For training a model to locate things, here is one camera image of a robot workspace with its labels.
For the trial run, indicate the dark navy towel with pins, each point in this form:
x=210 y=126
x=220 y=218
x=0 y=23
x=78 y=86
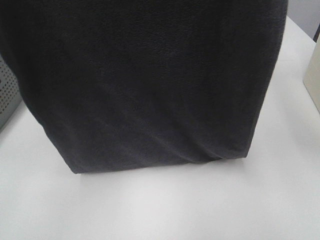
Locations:
x=128 y=84

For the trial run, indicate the grey perforated laundry basket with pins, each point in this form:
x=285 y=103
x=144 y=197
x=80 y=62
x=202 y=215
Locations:
x=10 y=96

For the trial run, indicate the beige box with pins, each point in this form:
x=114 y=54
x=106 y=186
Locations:
x=311 y=79

